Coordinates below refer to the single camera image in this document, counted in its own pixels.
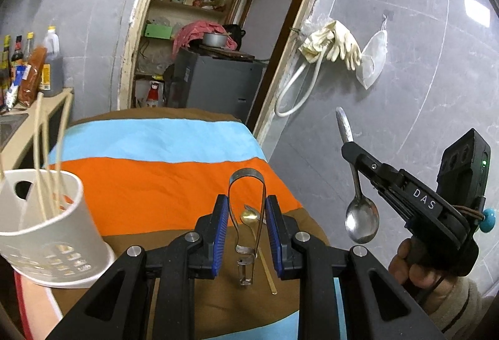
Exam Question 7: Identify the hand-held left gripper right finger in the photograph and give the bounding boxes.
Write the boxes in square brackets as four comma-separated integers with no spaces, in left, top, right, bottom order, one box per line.
[265,195,453,340]

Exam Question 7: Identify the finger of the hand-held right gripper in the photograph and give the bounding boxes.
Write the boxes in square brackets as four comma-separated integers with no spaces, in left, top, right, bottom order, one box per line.
[341,141,403,193]

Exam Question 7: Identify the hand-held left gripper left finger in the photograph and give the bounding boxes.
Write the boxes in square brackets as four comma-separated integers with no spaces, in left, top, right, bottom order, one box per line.
[47,194,230,340]

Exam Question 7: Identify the bent metal tongs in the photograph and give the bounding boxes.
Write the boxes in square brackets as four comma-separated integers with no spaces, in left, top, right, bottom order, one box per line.
[228,168,270,288]

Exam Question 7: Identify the long-handled metal spoon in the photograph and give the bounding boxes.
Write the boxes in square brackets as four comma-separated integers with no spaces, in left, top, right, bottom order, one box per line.
[336,107,380,246]

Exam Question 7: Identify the white plastic utensil holder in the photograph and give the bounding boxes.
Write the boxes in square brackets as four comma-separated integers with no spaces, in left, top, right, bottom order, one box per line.
[0,169,118,288]

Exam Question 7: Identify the wooden chopstick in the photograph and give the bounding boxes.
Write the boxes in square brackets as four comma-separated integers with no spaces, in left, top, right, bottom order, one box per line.
[41,117,54,208]
[258,251,279,295]
[33,92,45,189]
[55,94,75,213]

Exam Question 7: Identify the person's right forearm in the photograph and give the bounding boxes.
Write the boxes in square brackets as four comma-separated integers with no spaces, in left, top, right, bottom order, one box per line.
[419,277,486,340]

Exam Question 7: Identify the person's right hand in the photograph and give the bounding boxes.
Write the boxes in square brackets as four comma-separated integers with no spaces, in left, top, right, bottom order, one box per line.
[388,238,450,305]

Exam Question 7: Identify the golden spoon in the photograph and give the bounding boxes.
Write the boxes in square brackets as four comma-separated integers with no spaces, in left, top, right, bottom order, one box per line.
[239,207,260,260]

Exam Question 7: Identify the white mesh bag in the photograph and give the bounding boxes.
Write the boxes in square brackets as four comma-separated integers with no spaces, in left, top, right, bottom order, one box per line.
[355,14,389,90]

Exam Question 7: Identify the striped orange blue brown cloth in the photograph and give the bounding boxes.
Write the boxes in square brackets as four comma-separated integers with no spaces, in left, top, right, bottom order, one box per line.
[15,108,348,340]

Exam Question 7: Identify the cream rubber gloves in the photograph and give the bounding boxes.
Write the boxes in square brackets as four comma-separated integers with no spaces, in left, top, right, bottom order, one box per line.
[298,20,363,71]

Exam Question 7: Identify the grey cabinet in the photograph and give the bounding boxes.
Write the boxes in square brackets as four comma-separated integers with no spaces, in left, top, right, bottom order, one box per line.
[165,48,264,121]

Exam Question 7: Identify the red and white bottle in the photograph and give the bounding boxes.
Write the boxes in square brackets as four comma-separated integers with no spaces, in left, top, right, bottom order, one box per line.
[146,80,165,108]

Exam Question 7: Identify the wooden cutting board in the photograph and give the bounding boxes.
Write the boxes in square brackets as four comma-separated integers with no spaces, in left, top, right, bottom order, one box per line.
[198,44,256,62]

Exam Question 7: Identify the black bag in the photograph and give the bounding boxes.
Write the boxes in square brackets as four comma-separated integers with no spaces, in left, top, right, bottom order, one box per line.
[222,24,246,49]

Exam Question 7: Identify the metal pot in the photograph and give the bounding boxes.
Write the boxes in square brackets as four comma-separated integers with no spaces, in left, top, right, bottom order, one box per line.
[201,32,229,49]

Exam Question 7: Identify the pink cloth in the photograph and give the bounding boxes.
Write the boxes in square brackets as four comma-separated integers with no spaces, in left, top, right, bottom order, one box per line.
[172,21,240,60]

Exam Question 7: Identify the green box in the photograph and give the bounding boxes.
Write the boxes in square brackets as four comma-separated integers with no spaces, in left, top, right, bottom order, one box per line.
[144,23,173,40]

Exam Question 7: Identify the dark oil jug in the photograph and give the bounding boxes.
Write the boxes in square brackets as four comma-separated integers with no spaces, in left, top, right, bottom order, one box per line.
[41,26,64,98]

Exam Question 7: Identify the stainless steel sink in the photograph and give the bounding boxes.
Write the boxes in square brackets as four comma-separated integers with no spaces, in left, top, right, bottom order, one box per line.
[0,112,30,151]

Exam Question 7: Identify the wooden shelf unit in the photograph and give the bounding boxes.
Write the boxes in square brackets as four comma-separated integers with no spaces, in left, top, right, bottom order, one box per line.
[132,0,260,109]

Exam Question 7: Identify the red chili packet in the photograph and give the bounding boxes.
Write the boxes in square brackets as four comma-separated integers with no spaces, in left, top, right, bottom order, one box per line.
[17,46,48,108]

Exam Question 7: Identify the blue and white packet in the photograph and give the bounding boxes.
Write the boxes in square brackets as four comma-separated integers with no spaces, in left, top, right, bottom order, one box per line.
[3,65,32,109]

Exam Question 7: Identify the red-capped sauce bottle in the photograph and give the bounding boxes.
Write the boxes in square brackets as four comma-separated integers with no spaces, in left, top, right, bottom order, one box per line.
[10,35,25,69]

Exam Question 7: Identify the dark yellow-capped sauce bottle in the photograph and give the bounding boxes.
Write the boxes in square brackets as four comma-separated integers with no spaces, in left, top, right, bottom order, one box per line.
[1,35,12,95]

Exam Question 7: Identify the white hose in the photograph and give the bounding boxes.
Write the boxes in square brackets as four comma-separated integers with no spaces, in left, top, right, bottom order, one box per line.
[274,51,327,117]

